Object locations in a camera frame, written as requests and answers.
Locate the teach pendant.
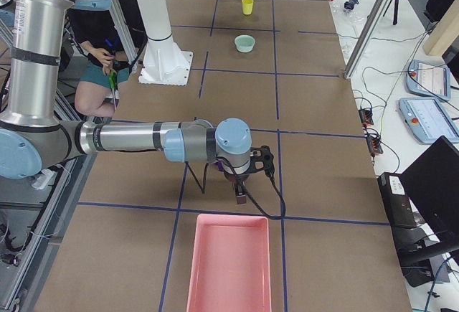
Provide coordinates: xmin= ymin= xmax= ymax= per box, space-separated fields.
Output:
xmin=406 ymin=60 xmax=451 ymax=102
xmin=398 ymin=97 xmax=458 ymax=144

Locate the black monitor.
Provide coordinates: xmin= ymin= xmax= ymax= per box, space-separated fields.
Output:
xmin=399 ymin=136 xmax=458 ymax=240

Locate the mint green bowl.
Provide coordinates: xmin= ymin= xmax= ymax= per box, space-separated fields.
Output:
xmin=234 ymin=34 xmax=256 ymax=53

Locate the far orange black connector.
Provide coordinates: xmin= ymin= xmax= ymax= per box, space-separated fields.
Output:
xmin=359 ymin=108 xmax=374 ymax=128

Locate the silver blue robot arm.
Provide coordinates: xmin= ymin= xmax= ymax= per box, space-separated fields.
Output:
xmin=1 ymin=0 xmax=254 ymax=198

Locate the aluminium frame post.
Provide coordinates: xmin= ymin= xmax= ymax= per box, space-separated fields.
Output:
xmin=343 ymin=0 xmax=390 ymax=80

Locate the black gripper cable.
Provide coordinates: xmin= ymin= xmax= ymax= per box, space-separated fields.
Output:
xmin=218 ymin=159 xmax=287 ymax=220

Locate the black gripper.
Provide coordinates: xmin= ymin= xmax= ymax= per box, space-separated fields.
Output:
xmin=224 ymin=171 xmax=250 ymax=204

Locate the far teach pendant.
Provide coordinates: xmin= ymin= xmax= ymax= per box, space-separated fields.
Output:
xmin=406 ymin=60 xmax=451 ymax=102

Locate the purple microfiber cloth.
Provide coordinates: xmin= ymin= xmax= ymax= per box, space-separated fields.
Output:
xmin=214 ymin=161 xmax=223 ymax=171

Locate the dark blue handheld tool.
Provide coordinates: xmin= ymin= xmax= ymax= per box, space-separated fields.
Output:
xmin=344 ymin=0 xmax=359 ymax=11

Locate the white camera stand column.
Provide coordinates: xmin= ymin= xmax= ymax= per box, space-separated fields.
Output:
xmin=137 ymin=0 xmax=193 ymax=86

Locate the black computer box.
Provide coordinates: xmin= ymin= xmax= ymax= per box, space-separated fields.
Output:
xmin=377 ymin=172 xmax=417 ymax=229

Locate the near teach pendant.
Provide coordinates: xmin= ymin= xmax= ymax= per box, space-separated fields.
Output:
xmin=398 ymin=97 xmax=458 ymax=144

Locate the white power strip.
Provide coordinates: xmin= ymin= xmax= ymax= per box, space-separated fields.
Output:
xmin=32 ymin=169 xmax=55 ymax=190

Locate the seated person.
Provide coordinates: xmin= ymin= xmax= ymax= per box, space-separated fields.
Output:
xmin=67 ymin=9 xmax=129 ymax=118

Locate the black small tripod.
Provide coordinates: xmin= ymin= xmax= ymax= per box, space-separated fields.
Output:
xmin=382 ymin=0 xmax=399 ymax=25

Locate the orange black connector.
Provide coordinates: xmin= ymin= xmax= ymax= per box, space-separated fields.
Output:
xmin=366 ymin=134 xmax=384 ymax=156
xmin=359 ymin=108 xmax=374 ymax=128

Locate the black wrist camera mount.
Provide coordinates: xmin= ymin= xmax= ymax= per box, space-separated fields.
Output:
xmin=247 ymin=145 xmax=275 ymax=178

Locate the pink plastic bin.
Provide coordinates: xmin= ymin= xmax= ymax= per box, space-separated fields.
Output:
xmin=186 ymin=214 xmax=272 ymax=311

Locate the green handled grabber tool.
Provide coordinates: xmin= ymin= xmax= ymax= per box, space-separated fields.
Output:
xmin=108 ymin=70 xmax=118 ymax=110

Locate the near orange black connector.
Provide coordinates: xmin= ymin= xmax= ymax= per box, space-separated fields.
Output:
xmin=366 ymin=134 xmax=384 ymax=156

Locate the wooden board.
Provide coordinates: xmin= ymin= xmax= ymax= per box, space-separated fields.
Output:
xmin=423 ymin=0 xmax=459 ymax=56

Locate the yellow plastic cup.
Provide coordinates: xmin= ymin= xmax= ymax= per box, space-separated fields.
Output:
xmin=241 ymin=0 xmax=254 ymax=16

